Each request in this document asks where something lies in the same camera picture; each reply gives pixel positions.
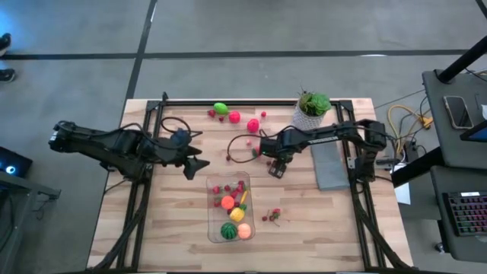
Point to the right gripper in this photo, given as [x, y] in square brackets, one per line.
[275, 148]

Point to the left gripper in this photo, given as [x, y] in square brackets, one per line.
[171, 154]

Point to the yellow toy banana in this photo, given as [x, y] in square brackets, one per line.
[244, 196]

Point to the red toy apple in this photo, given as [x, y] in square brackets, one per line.
[253, 125]
[234, 116]

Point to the orange toy fruit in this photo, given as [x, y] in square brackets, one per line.
[227, 202]

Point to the green toy mango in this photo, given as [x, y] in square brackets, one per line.
[220, 108]

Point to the yellow toy pineapple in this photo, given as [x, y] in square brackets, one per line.
[236, 215]

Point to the peach toy fruit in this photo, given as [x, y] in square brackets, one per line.
[244, 231]

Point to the clear plastic container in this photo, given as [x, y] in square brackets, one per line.
[212, 226]

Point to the green toy watermelon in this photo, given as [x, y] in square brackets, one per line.
[228, 231]

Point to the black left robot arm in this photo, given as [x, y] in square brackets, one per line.
[114, 146]

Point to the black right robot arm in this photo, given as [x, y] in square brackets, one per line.
[331, 135]

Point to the grey foam mat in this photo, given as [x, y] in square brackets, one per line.
[329, 171]

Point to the succulent in white patterned pot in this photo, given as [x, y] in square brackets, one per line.
[316, 104]

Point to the white paper sheet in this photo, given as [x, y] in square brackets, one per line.
[402, 194]

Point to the black desk bar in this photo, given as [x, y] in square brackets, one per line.
[414, 167]

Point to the dark grey desk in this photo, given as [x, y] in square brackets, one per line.
[437, 125]
[456, 251]

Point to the black box with blue light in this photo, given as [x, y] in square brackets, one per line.
[19, 161]

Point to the smartphone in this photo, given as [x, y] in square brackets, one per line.
[458, 112]

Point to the grey metal cart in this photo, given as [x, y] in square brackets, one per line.
[15, 228]

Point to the backlit keyboard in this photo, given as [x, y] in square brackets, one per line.
[468, 215]

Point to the tablet with blue screen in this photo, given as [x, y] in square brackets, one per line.
[477, 134]

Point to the black pole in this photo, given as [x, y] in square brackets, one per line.
[462, 60]

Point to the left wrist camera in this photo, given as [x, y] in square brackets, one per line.
[181, 137]

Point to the black table frame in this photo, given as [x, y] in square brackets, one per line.
[247, 102]

